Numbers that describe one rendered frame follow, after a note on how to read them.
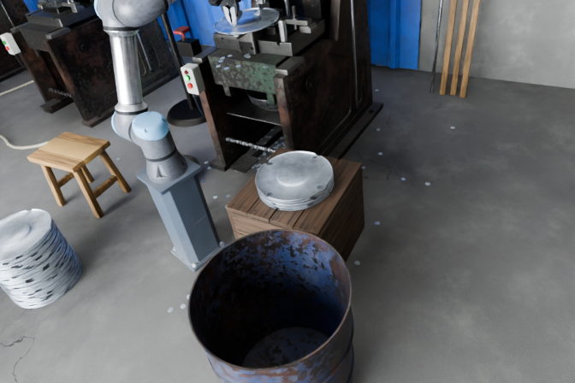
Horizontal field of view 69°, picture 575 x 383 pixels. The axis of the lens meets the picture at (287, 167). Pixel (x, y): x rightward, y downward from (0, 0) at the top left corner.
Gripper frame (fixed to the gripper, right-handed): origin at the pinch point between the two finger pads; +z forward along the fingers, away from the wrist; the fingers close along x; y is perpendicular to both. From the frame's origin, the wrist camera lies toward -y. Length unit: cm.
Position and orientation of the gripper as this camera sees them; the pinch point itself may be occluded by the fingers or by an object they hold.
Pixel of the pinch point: (233, 24)
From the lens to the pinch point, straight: 190.8
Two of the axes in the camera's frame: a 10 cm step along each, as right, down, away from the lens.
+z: 1.2, 7.9, 6.0
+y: 5.3, -5.7, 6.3
